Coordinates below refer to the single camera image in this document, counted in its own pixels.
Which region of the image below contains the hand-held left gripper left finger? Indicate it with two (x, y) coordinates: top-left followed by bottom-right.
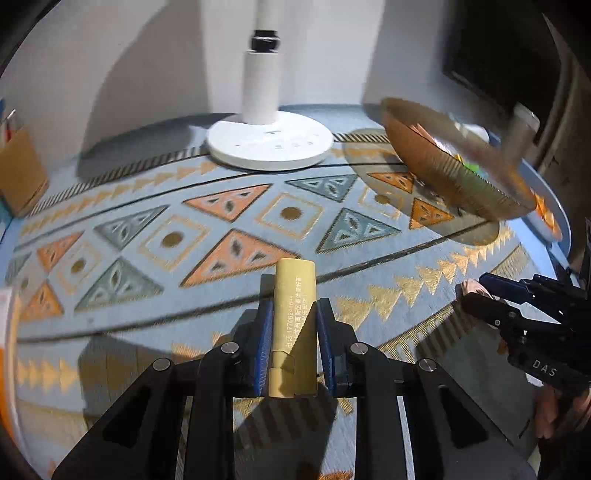
(51, 299), (275, 480)

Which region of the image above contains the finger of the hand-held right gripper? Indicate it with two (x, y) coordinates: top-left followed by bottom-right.
(462, 294), (527, 334)
(478, 272), (536, 306)

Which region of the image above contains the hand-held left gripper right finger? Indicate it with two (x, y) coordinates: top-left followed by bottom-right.
(315, 298), (539, 480)

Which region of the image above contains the pink rigid item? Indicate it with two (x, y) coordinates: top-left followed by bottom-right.
(455, 278), (494, 302)

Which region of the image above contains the woven brown basket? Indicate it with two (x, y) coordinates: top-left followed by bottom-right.
(380, 97), (539, 220)

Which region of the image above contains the person's right hand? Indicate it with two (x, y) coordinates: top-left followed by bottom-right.
(534, 384), (591, 440)

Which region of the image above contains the orange packet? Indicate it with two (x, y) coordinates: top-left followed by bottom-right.
(531, 193), (563, 232)

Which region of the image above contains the blue round tray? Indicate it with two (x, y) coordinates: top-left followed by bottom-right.
(489, 131), (571, 243)

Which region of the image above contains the patterned blue rug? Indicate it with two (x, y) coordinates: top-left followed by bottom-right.
(4, 104), (555, 480)

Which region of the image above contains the white lamp stand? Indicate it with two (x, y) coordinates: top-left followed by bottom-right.
(205, 0), (334, 171)

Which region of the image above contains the dark screen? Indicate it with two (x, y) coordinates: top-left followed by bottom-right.
(442, 0), (568, 139)

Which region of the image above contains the brown cardboard box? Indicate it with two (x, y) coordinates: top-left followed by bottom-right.
(0, 124), (49, 219)

